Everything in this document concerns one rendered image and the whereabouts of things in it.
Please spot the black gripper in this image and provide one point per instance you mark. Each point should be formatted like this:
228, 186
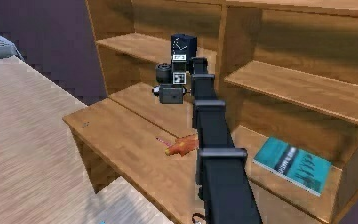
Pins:
171, 95

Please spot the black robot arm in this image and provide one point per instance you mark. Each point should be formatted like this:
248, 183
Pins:
220, 186

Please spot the pink thin stick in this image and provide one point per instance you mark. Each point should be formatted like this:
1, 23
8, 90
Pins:
163, 140

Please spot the dark blue box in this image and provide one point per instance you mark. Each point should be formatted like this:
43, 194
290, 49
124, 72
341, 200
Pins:
183, 43

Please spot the brown wooden shelf unit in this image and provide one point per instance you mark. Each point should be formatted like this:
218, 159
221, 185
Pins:
303, 90

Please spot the teal book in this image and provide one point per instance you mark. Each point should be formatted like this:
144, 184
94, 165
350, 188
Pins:
292, 163

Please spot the orange lumpy object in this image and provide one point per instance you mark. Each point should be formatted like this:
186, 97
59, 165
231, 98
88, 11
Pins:
183, 145

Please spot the brown wooden desk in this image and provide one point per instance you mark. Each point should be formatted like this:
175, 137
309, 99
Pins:
127, 140

